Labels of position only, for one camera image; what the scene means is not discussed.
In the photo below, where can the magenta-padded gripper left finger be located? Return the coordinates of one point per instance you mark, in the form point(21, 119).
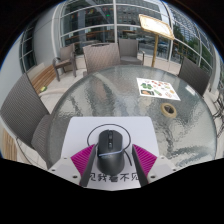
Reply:
point(83, 160)

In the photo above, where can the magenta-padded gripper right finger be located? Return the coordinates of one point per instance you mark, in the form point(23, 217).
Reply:
point(145, 159)

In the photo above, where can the white printed mouse pad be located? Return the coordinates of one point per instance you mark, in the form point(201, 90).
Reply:
point(80, 130)

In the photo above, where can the colourful picture menu card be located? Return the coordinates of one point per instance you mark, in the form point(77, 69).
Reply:
point(157, 89)

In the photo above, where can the gold framed menu stand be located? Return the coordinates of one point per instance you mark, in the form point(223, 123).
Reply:
point(156, 26)

